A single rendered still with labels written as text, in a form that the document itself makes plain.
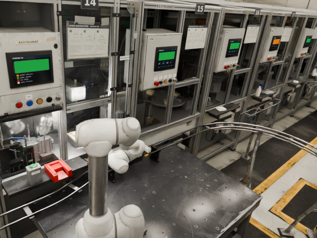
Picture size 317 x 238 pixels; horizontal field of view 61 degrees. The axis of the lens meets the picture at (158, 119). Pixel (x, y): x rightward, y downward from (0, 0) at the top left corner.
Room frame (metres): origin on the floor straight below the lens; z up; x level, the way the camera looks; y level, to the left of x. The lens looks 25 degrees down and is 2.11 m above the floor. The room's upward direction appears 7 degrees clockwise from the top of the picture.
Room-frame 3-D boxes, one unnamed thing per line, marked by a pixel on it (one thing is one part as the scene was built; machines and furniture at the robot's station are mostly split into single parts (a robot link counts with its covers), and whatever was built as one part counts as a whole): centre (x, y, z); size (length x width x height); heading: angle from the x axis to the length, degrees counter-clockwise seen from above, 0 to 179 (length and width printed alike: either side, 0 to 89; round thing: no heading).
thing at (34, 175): (1.37, 0.76, 0.97); 0.08 x 0.08 x 0.12; 47
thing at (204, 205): (1.58, -0.04, 0.66); 1.50 x 1.06 x 0.04; 137
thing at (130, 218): (1.17, 0.10, 0.85); 0.18 x 0.16 x 0.22; 110
